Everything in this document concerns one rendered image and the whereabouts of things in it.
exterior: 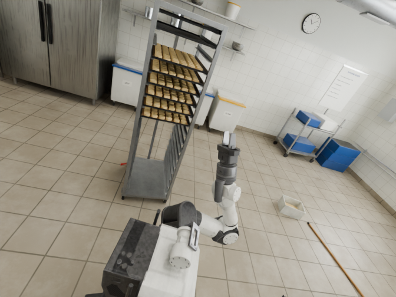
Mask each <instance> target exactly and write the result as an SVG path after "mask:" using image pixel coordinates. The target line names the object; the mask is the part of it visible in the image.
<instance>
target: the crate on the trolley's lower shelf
mask: <svg viewBox="0 0 396 297"><path fill-rule="evenodd" d="M296 137H297V135H294V134H289V133H287V134H286V136H285V137H284V139H283V141H284V142H285V143H286V144H287V145H288V146H289V147H290V146H291V144H292V143H293V142H294V140H295V139H296ZM315 147H316V146H315V145H314V144H313V143H311V142H310V141H309V140H308V139H307V138H306V137H302V136H299V137H298V139H297V140H296V142H295V144H294V145H293V146H292V148H291V149H292V150H297V151H302V152H306V153H312V151H313V150H314V149H315Z"/></svg>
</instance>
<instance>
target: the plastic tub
mask: <svg viewBox="0 0 396 297"><path fill-rule="evenodd" d="M278 208H279V212H280V213H283V214H285V215H287V216H290V217H292V218H295V219H298V220H299V219H300V218H301V217H302V216H303V215H304V214H305V213H306V212H305V209H304V207H303V204H302V202H301V201H299V200H296V199H293V198H291V197H288V196H285V195H284V194H283V195H282V197H281V198H280V199H279V200H278Z"/></svg>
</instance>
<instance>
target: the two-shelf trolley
mask: <svg viewBox="0 0 396 297"><path fill-rule="evenodd" d="M295 110H296V107H295V108H294V109H293V111H292V113H291V114H290V116H289V118H288V119H287V121H286V123H285V124H284V126H283V127H282V129H281V131H280V132H279V134H278V136H277V137H276V140H275V141H274V142H273V143H274V144H277V143H278V141H279V142H280V143H281V145H283V147H284V148H285V149H286V151H287V152H286V153H285V154H284V155H283V156H284V157H287V156H288V154H289V152H291V153H296V154H301V155H304V156H309V157H312V159H310V161H309V162H310V163H312V162H314V159H315V158H317V157H318V156H319V154H320V153H321V151H322V150H323V149H324V148H325V147H326V145H327V144H328V143H329V142H330V140H331V139H332V138H333V136H334V135H335V134H336V133H337V131H338V130H339V129H340V128H342V125H343V124H344V122H346V119H345V120H344V121H343V122H342V123H341V125H340V126H339V125H337V126H338V128H337V130H336V131H335V132H334V133H333V132H332V131H327V130H323V129H320V128H318V127H317V128H316V127H312V126H308V123H309V122H310V120H311V119H310V118H309V120H308V121H307V122H306V124H304V123H303V122H302V121H301V120H300V119H299V118H297V117H296V115H294V114H293V113H294V111H295ZM291 116H292V117H293V118H294V119H295V120H297V121H298V122H299V123H300V124H302V125H303V129H302V130H301V131H300V133H299V134H298V136H297V137H296V139H295V140H294V142H293V143H292V144H291V146H290V147H289V146H288V145H287V144H286V143H285V142H284V141H283V138H279V135H280V134H281V132H282V130H283V129H284V128H285V126H286V124H287V123H288V121H289V119H290V118H291ZM305 128H310V129H312V131H311V132H310V133H309V135H308V136H307V138H309V136H310V135H311V134H312V132H313V131H314V130H317V131H321V132H324V133H328V134H332V136H331V137H330V139H329V140H328V141H327V142H326V144H325V145H324V146H323V147H322V148H321V150H320V151H319V153H318V154H317V155H314V154H313V152H312V153H306V152H302V151H297V150H292V149H291V148H292V146H293V145H294V144H295V142H296V140H297V139H298V137H299V136H300V135H301V133H302V132H303V130H304V129H305Z"/></svg>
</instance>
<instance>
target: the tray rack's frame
mask: <svg viewBox="0 0 396 297"><path fill-rule="evenodd" d="M159 6H161V7H163V8H166V9H169V10H171V11H174V12H176V13H178V14H181V15H180V16H181V17H184V16H186V17H189V18H192V19H195V20H197V21H200V22H202V23H204V24H206V25H210V26H212V27H215V28H217V29H221V30H223V29H224V27H225V26H224V25H222V24H220V23H217V22H214V21H212V20H210V19H207V18H205V17H202V16H200V15H197V14H194V13H192V12H189V11H187V10H185V9H182V8H179V7H177V6H174V5H172V4H169V3H167V2H164V1H162V0H160V5H159ZM182 22H183V21H182V20H179V24H178V28H181V27H182ZM205 33H206V29H203V31H202V35H203V36H205ZM178 39H179V36H177V35H176V37H175V40H174V45H173V48H174V49H176V47H177V42H178ZM158 122H159V121H158V120H156V123H155V126H154V131H153V136H152V139H151V144H150V149H149V152H148V157H147V158H142V157H135V161H134V166H133V171H132V176H131V182H130V188H129V189H126V194H125V197H126V196H127V197H141V198H149V199H163V200H165V199H166V194H167V193H165V183H164V161H162V160H155V159H150V154H151V150H152V147H153V143H154V138H155V135H156V130H157V125H158Z"/></svg>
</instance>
